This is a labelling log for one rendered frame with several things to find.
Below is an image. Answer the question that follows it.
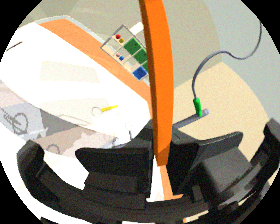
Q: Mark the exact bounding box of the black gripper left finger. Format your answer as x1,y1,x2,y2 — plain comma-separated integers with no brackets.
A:
75,117,155,198

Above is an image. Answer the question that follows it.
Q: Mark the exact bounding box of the orange handle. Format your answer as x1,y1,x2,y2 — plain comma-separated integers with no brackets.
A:
139,0,175,167

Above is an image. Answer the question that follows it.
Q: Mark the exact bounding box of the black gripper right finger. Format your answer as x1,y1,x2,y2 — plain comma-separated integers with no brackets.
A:
165,127,244,196

